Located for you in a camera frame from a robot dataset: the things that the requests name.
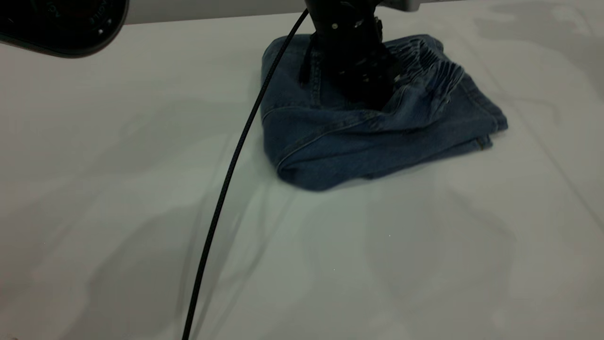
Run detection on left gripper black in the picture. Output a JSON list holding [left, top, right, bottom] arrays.
[[306, 0, 402, 110]]

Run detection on blue denim shorts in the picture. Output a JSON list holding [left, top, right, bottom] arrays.
[[260, 34, 509, 192]]

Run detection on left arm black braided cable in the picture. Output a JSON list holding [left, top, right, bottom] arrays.
[[182, 8, 310, 340]]

